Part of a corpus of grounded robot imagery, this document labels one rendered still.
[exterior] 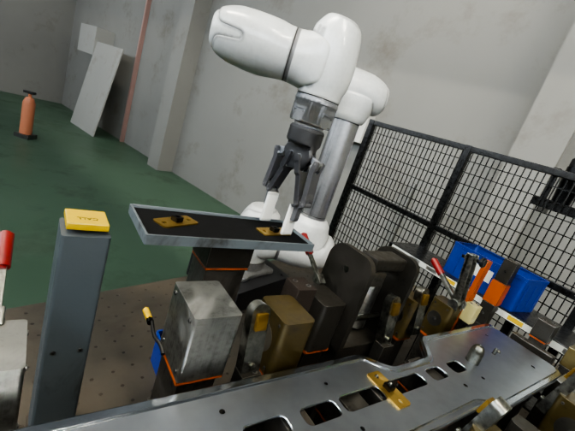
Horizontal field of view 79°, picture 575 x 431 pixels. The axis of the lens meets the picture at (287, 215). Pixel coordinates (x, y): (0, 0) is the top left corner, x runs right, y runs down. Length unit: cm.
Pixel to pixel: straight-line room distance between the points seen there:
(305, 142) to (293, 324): 35
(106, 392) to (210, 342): 46
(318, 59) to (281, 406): 60
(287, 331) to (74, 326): 36
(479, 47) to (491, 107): 53
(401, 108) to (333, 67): 300
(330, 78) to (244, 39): 17
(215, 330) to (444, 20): 357
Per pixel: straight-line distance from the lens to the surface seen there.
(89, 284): 67
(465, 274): 114
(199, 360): 58
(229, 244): 67
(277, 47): 71
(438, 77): 366
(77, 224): 63
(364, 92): 127
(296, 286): 73
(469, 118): 350
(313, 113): 71
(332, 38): 72
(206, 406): 57
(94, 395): 99
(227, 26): 73
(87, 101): 774
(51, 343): 74
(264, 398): 61
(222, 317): 55
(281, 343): 66
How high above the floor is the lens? 141
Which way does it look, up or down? 15 degrees down
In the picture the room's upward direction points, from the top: 19 degrees clockwise
